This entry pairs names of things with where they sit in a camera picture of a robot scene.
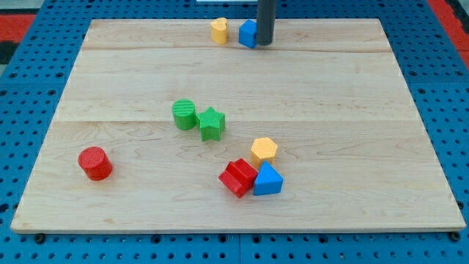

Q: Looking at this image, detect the blue cube block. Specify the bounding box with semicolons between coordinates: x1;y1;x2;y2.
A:
238;20;257;48

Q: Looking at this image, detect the yellow heart block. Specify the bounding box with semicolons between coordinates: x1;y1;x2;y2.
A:
210;18;229;45

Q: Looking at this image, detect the green star block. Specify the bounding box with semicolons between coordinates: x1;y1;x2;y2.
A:
196;106;225;142

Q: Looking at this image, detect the yellow hexagon block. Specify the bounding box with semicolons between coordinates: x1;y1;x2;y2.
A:
251;137;278;169

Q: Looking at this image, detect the red stepped block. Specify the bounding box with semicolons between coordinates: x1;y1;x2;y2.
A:
218;158;258;198

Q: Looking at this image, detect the green cylinder block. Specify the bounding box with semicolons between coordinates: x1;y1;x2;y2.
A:
171;98;196;131

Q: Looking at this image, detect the blue triangle block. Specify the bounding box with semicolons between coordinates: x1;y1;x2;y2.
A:
254;161;284;196

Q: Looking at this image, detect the wooden board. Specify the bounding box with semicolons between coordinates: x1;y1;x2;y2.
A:
11;18;466;234

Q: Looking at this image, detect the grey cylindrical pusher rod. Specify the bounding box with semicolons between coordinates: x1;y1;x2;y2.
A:
256;0;277;46

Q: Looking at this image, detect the red cylinder block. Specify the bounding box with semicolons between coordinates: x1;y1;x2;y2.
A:
78;146;113;181

